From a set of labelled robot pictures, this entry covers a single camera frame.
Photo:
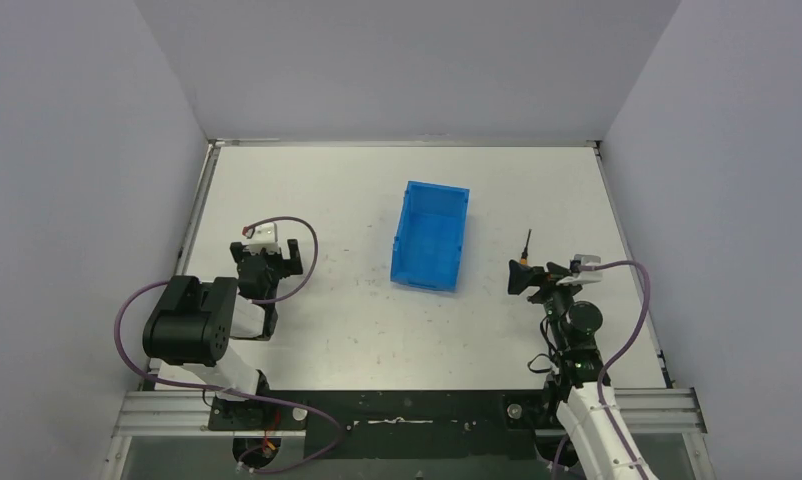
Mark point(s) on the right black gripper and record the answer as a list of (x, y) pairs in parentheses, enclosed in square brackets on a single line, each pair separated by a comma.
[(547, 281)]

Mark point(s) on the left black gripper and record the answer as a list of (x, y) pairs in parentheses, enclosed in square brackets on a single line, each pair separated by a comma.
[(266, 260)]

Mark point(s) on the orange black screwdriver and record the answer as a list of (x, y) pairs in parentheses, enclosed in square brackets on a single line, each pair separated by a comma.
[(523, 259)]

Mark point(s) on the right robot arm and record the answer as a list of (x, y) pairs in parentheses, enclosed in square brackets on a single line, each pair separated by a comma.
[(581, 396)]

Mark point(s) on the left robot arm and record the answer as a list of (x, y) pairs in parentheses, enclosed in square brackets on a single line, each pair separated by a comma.
[(194, 322)]

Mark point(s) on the blue plastic bin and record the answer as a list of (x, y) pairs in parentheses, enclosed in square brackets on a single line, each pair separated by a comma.
[(428, 244)]

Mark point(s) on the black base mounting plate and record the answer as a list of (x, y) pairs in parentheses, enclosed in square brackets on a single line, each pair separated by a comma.
[(399, 424)]

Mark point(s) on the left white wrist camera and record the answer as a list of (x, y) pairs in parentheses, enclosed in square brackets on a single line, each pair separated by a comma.
[(262, 237)]

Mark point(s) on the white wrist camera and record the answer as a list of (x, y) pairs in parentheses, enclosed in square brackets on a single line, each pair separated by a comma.
[(262, 237), (583, 270)]

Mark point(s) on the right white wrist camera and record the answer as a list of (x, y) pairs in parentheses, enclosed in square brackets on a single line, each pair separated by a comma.
[(583, 270)]

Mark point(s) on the aluminium frame rail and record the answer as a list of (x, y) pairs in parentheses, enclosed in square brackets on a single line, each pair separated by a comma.
[(183, 413)]

